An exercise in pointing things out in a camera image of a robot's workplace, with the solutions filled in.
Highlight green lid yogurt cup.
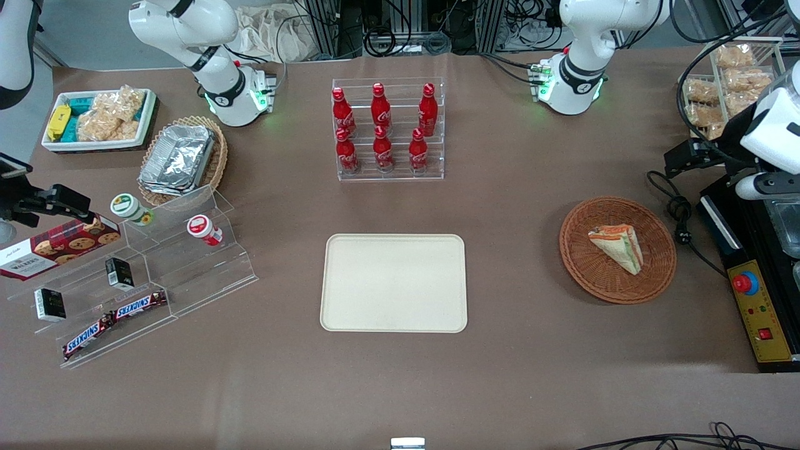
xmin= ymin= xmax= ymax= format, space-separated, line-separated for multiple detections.
xmin=110 ymin=193 xmax=154 ymax=226

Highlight yellow snack pack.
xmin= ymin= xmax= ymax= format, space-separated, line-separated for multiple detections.
xmin=46 ymin=104 xmax=72 ymax=142

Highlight red cola bottle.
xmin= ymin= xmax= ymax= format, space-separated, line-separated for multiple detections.
xmin=372 ymin=125 xmax=395 ymax=173
xmin=332 ymin=87 xmax=358 ymax=139
xmin=417 ymin=82 xmax=438 ymax=138
xmin=335 ymin=127 xmax=360 ymax=175
xmin=408 ymin=127 xmax=429 ymax=173
xmin=371 ymin=82 xmax=393 ymax=134

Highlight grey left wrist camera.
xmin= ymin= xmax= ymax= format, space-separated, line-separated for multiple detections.
xmin=736 ymin=173 xmax=800 ymax=201

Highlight black power cable with plug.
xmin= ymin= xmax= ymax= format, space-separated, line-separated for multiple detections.
xmin=646 ymin=169 xmax=729 ymax=279

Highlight white rectangular plastic bin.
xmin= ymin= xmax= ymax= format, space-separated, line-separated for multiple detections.
xmin=41 ymin=88 xmax=158 ymax=153

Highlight beige rectangular tray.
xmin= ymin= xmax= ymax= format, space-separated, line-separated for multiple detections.
xmin=320 ymin=234 xmax=468 ymax=334

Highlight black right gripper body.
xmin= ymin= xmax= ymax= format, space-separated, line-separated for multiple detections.
xmin=0 ymin=178 xmax=23 ymax=226

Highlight black aluminium rack frame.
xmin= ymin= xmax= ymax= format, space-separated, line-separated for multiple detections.
xmin=300 ymin=0 xmax=508 ymax=61

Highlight oval brown wicker basket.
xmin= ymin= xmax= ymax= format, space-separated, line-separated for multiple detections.
xmin=137 ymin=115 xmax=229 ymax=208

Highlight black floor cables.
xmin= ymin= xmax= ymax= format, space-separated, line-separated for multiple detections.
xmin=574 ymin=421 xmax=800 ymax=450

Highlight white wire basket rack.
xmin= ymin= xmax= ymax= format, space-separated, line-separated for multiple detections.
xmin=678 ymin=36 xmax=800 ymax=168

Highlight clear acrylic stepped shelf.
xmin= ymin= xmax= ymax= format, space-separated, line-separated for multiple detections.
xmin=6 ymin=184 xmax=259 ymax=370

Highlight clear bag of rice crackers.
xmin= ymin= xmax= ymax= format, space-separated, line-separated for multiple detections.
xmin=76 ymin=84 xmax=146 ymax=143

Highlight triangular sandwich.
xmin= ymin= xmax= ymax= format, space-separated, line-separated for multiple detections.
xmin=587 ymin=224 xmax=644 ymax=276

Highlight black appliance with yellow panel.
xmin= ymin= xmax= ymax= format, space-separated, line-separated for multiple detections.
xmin=696 ymin=171 xmax=800 ymax=374

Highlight red lid yogurt cup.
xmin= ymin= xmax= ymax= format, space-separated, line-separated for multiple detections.
xmin=186 ymin=214 xmax=224 ymax=247

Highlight steel pan in appliance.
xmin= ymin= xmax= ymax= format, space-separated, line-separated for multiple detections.
xmin=764 ymin=199 xmax=800 ymax=259

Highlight beige cloth bag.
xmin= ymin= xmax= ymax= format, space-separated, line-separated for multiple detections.
xmin=232 ymin=5 xmax=317 ymax=64

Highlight stacked silver foil containers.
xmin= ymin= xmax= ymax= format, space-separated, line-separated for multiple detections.
xmin=138 ymin=124 xmax=217 ymax=197

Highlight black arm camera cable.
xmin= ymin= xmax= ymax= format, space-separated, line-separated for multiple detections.
xmin=670 ymin=0 xmax=800 ymax=152

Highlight small black box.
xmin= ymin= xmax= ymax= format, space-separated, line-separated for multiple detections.
xmin=104 ymin=256 xmax=135 ymax=291
xmin=34 ymin=287 xmax=68 ymax=323

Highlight red tartan cookie box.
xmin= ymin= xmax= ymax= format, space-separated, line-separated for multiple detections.
xmin=0 ymin=215 xmax=122 ymax=282

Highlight brown Snickers bar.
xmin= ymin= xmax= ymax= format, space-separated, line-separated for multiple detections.
xmin=112 ymin=290 xmax=169 ymax=321
xmin=62 ymin=315 xmax=116 ymax=362

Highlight clear acrylic bottle rack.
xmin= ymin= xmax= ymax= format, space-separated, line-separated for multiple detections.
xmin=331 ymin=77 xmax=446 ymax=183

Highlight round brown wicker basket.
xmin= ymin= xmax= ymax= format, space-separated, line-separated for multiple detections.
xmin=559 ymin=197 xmax=678 ymax=306

